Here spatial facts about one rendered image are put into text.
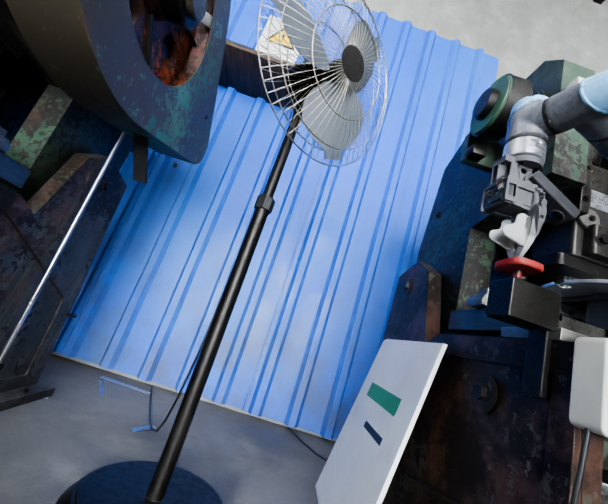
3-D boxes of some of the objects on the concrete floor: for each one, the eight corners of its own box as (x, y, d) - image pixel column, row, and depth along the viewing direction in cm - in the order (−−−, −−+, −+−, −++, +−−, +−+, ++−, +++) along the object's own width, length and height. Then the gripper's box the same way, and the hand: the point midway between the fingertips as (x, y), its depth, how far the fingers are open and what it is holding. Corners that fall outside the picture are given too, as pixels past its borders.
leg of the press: (604, 955, 32) (631, 195, 55) (502, 930, 31) (572, 173, 54) (355, 490, 121) (404, 274, 144) (327, 482, 120) (381, 267, 143)
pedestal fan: (293, 632, 56) (451, 1, 96) (-21, 595, 46) (302, -93, 86) (240, 411, 175) (321, 171, 215) (150, 387, 165) (252, 140, 205)
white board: (335, 599, 65) (443, 342, 80) (315, 485, 114) (384, 338, 128) (340, 603, 65) (447, 344, 80) (317, 487, 114) (387, 339, 128)
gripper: (484, 167, 68) (468, 256, 63) (517, 145, 60) (501, 245, 54) (520, 180, 69) (507, 269, 63) (557, 159, 60) (545, 261, 55)
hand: (519, 257), depth 59 cm, fingers closed, pressing on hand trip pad
